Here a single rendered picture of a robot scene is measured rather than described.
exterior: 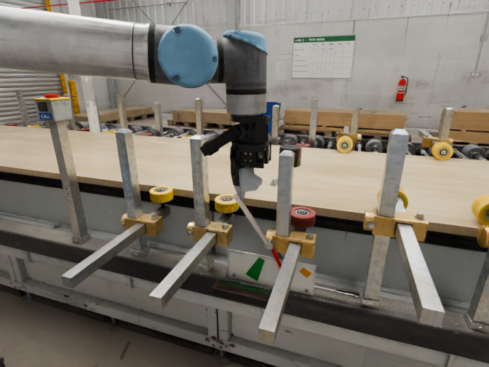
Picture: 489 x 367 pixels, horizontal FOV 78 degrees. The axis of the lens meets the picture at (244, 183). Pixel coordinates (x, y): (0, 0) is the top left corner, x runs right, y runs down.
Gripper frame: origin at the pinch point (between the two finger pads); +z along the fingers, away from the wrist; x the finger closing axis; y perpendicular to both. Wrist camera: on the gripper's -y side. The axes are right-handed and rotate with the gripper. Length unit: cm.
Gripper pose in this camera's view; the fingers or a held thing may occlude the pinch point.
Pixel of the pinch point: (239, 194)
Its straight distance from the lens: 76.0
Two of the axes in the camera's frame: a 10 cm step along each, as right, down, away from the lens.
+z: 0.1, 9.4, 3.4
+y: 9.5, 1.0, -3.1
